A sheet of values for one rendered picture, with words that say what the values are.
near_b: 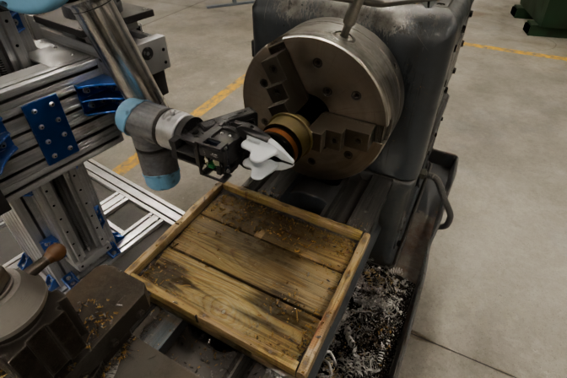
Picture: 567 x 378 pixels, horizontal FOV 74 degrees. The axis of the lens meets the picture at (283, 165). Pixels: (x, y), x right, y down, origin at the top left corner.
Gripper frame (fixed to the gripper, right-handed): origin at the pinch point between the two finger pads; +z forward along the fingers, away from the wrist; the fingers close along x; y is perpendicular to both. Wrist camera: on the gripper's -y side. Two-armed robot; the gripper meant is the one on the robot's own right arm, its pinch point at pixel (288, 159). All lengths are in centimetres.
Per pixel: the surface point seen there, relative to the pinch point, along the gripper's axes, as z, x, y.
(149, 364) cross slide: -2.2, -11.1, 33.6
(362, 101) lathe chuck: 7.0, 5.5, -15.0
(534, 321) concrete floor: 75, -108, -78
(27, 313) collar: -7.4, 5.0, 39.4
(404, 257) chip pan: 21, -54, -37
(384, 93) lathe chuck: 10.3, 7.5, -16.1
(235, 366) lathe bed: 4.2, -21.6, 25.1
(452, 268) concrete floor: 41, -108, -89
